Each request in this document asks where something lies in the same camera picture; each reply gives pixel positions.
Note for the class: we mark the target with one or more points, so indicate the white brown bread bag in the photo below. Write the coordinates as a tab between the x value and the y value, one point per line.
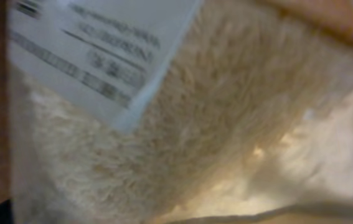
181	111

